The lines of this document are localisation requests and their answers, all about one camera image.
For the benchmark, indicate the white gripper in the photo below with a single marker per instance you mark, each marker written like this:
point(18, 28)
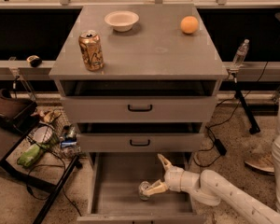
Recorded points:
point(176, 178)

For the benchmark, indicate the silver green 7up can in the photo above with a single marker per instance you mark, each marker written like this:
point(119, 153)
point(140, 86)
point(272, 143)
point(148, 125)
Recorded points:
point(142, 187)

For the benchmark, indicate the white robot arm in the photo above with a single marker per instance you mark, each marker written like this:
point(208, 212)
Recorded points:
point(209, 188)

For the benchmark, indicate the grey middle drawer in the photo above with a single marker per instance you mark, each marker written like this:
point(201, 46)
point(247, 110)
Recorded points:
point(140, 142)

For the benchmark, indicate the grey drawer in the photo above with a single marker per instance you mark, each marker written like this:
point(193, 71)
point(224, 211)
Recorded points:
point(140, 142)
point(114, 195)
point(139, 109)

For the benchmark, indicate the grey bottom drawer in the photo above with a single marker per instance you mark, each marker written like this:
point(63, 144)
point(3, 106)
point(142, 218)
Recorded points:
point(114, 195)

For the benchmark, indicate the grey drawer cabinet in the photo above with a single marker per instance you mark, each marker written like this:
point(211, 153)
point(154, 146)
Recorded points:
point(154, 59)

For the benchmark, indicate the grey top drawer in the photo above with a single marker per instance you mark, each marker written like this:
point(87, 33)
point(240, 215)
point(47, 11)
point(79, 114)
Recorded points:
point(139, 109)

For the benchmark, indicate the gold patterned soda can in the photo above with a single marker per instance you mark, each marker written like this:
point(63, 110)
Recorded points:
point(91, 50)

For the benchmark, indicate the person's tan shoe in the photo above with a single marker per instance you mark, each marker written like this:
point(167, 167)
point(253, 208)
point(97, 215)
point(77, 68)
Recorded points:
point(263, 164)

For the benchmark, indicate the black tripod stand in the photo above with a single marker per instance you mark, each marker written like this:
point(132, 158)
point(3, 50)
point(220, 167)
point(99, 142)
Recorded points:
point(238, 95)

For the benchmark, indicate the clear plastic water bottle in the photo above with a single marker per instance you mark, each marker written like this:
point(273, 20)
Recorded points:
point(239, 56)

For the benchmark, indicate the orange fruit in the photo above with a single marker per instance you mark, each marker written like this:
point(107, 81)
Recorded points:
point(189, 25)

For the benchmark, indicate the white paper bowl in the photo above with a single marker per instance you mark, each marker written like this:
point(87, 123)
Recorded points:
point(122, 21)

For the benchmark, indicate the dark side table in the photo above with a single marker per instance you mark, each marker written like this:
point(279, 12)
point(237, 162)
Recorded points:
point(16, 122)

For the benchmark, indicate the small black round device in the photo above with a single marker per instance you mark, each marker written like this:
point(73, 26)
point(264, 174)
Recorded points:
point(34, 61)

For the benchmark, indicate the black power adapter with cable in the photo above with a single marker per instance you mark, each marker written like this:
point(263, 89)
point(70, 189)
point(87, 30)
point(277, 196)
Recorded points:
point(216, 142)

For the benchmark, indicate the wire basket with snacks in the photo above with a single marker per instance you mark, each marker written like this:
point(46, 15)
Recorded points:
point(54, 133)

